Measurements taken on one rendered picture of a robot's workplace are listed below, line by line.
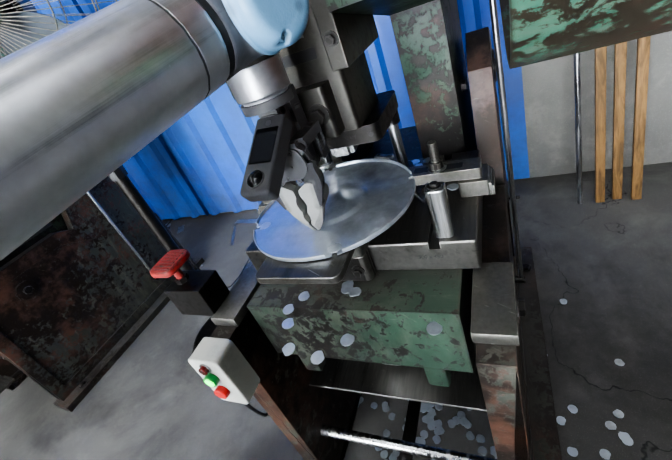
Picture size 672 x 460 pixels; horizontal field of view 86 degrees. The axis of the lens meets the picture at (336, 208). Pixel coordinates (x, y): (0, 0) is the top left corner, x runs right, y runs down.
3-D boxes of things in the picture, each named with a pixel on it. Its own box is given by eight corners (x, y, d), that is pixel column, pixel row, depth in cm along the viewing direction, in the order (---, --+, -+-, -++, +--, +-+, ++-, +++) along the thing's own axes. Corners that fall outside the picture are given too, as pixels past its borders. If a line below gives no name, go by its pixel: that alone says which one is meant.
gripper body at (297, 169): (333, 155, 56) (304, 77, 50) (313, 184, 49) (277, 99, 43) (291, 162, 59) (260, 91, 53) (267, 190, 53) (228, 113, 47)
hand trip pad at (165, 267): (188, 301, 70) (166, 272, 66) (167, 300, 73) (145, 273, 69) (209, 274, 75) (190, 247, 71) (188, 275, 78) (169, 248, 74)
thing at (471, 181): (495, 194, 62) (488, 140, 57) (400, 203, 70) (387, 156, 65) (494, 176, 67) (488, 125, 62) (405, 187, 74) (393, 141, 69)
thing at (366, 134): (385, 154, 59) (376, 123, 56) (284, 171, 68) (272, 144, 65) (402, 115, 71) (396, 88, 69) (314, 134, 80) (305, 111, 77)
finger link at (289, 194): (327, 212, 61) (307, 164, 56) (314, 234, 56) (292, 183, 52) (311, 213, 62) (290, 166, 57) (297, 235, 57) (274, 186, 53)
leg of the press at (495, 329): (576, 564, 72) (577, 183, 28) (512, 545, 77) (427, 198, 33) (531, 252, 141) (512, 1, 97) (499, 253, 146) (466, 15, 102)
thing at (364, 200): (267, 191, 77) (265, 188, 77) (398, 146, 73) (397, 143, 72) (240, 285, 52) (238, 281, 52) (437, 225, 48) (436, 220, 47)
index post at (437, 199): (453, 237, 57) (442, 186, 52) (434, 238, 58) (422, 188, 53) (455, 226, 59) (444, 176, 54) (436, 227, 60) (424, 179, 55)
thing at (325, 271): (367, 341, 53) (337, 275, 46) (287, 335, 59) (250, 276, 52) (398, 232, 71) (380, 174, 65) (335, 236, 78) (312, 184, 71)
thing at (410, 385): (498, 413, 71) (498, 411, 70) (309, 385, 90) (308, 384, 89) (494, 263, 102) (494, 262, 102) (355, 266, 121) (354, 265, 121)
